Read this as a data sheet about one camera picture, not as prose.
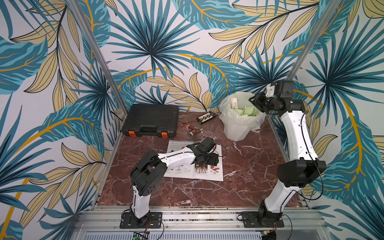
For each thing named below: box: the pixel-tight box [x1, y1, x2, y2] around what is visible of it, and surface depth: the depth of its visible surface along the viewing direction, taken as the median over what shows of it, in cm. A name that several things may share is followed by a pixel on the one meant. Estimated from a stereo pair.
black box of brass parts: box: [196, 111, 216, 125], surface depth 117 cm
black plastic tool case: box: [122, 103, 180, 138], surface depth 105 cm
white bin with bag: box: [218, 91, 267, 142], surface depth 91 cm
